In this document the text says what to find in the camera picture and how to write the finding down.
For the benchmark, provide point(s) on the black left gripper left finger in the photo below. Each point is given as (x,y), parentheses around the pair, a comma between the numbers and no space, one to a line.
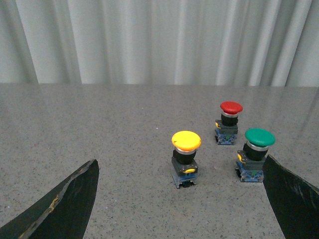
(63,213)

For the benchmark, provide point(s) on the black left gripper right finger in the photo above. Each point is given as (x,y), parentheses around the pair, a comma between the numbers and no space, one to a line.
(295,201)

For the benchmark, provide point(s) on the yellow mushroom push button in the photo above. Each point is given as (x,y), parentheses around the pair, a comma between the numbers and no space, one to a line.
(184,167)

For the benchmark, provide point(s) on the green mushroom push button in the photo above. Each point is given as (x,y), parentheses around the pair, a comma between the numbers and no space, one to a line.
(253,155)

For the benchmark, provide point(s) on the red mushroom push button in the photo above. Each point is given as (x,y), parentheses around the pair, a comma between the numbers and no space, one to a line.
(226,128)

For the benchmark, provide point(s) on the white pleated curtain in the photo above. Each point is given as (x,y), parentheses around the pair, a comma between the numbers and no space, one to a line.
(180,42)

